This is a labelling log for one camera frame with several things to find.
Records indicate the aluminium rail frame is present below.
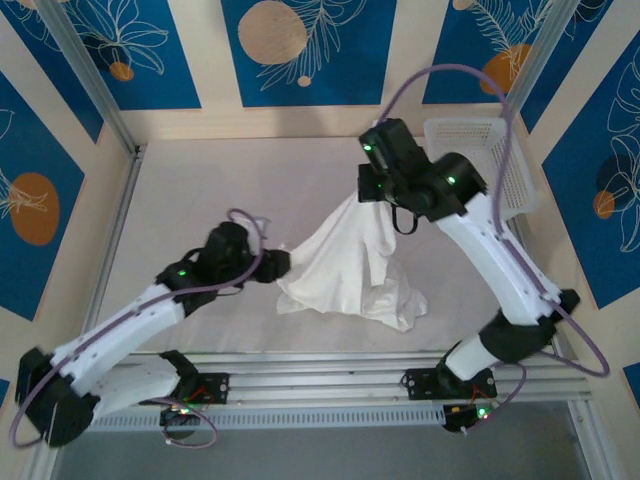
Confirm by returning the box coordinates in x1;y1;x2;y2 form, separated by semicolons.
42;349;594;414

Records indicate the grey slotted cable duct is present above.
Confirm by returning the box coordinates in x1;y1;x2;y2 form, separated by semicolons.
92;405;446;434

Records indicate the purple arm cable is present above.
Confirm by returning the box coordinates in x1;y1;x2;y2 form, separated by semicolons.
10;208;271;449
377;64;611;419

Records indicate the white t-shirt with black print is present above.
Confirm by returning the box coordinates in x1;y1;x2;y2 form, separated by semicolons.
275;192;430;332

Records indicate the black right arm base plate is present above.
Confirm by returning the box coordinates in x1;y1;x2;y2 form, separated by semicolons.
399;368;499;401

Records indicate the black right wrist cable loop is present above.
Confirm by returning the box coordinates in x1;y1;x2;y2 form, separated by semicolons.
391;203;420;236

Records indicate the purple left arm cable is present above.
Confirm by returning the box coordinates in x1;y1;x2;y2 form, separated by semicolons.
10;208;271;449

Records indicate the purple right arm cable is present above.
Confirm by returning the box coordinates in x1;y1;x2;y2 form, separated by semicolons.
377;64;611;419

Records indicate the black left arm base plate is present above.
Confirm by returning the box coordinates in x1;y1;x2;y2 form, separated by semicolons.
184;372;231;407

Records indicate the white perforated plastic basket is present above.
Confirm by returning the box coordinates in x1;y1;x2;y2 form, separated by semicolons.
423;117;544;224

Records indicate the aluminium corner post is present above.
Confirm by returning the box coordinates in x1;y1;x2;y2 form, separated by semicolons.
502;0;581;121
37;0;147;156

